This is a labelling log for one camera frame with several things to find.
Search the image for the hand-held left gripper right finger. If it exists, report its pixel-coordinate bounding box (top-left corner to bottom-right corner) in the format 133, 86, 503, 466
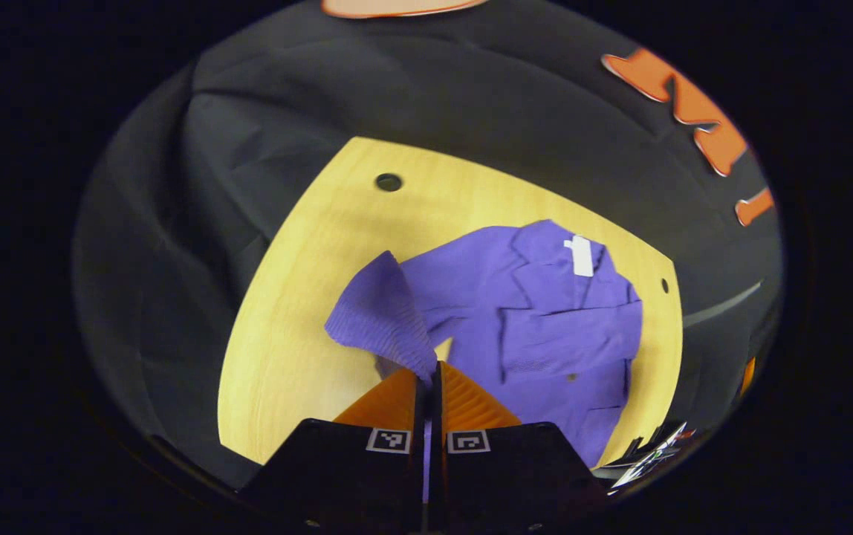
430, 360, 609, 532

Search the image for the purple ribbed shirt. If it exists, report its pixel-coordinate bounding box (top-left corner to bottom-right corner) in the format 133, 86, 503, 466
324, 219, 644, 505

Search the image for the white and black clutter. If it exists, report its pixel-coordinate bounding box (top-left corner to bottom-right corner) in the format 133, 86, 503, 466
609, 422, 695, 490

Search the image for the white metal pole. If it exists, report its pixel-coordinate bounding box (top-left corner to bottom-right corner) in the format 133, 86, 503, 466
683, 281, 763, 328

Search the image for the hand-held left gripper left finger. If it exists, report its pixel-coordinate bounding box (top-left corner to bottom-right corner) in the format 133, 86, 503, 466
237, 362, 427, 532

